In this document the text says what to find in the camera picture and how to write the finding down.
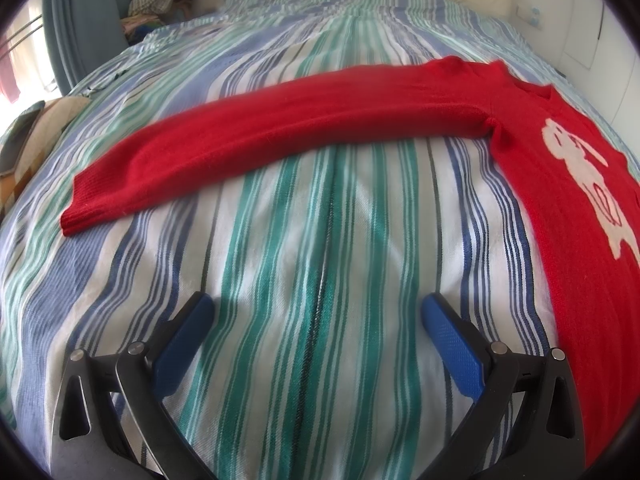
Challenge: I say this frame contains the striped bed sheet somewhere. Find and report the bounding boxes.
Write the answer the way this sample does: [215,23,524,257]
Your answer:
[0,0,640,480]

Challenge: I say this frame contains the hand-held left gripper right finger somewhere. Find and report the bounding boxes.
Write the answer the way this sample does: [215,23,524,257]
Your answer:
[421,292,587,480]

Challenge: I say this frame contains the brown cushion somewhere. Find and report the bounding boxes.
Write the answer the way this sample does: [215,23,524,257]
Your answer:
[0,96,93,221]

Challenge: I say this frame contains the white wardrobe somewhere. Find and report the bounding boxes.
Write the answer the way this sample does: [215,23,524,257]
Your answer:
[542,0,640,121]

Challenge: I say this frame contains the blue curtain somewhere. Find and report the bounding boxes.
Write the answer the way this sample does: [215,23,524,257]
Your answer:
[42,0,173,97]

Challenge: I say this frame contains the hanging red cloth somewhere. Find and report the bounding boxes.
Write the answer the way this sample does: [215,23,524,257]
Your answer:
[0,52,22,107]

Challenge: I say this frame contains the wall socket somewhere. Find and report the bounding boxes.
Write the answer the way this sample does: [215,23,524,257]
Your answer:
[515,4,543,27]

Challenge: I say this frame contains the red knitted sweater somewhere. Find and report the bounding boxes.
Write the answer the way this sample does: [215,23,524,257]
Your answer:
[60,56,640,471]

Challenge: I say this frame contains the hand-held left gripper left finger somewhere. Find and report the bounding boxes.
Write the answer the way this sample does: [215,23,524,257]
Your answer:
[50,292,221,480]

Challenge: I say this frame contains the pile of folded clothes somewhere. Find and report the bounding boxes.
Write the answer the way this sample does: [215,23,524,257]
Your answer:
[120,0,201,47]

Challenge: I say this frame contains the metal drying rack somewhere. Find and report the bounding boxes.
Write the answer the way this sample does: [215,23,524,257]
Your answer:
[0,12,57,93]

